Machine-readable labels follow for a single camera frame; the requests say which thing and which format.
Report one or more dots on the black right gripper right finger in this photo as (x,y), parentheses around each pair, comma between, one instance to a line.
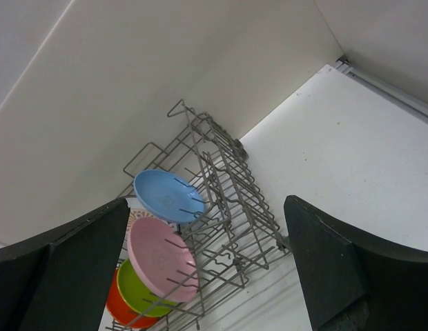
(352,279)

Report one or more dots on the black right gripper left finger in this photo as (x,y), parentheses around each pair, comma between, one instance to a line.
(60,279)

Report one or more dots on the orange plate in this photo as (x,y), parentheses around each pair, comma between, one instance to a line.
(120,311)

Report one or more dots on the green plate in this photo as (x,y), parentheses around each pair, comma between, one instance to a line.
(137,296)

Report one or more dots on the patterned white plate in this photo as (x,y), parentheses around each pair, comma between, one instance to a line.
(138,215)

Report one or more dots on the pink plate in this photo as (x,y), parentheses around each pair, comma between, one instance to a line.
(162,260)

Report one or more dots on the blue plate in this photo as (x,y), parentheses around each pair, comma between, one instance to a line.
(168,196)

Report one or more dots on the grey wire dish rack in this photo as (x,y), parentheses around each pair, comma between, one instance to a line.
(236,235)

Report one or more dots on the aluminium table edge rail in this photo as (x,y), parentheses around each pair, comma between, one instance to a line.
(399,98)

